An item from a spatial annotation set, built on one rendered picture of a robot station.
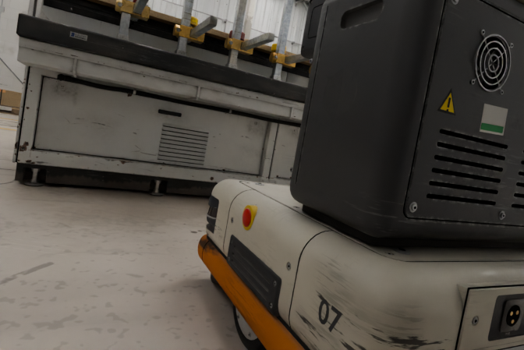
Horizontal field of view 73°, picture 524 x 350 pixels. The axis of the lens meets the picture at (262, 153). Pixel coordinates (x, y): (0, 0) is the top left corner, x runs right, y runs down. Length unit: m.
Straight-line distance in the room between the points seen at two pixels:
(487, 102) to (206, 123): 1.56
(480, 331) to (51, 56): 1.60
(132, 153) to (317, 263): 1.51
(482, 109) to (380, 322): 0.35
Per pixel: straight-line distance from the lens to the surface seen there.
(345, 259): 0.51
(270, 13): 10.21
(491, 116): 0.65
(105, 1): 1.87
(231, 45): 1.78
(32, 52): 1.70
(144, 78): 1.69
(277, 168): 2.19
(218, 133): 2.01
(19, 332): 0.81
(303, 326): 0.57
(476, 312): 0.55
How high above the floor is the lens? 0.41
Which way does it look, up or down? 3 degrees down
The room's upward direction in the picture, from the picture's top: 10 degrees clockwise
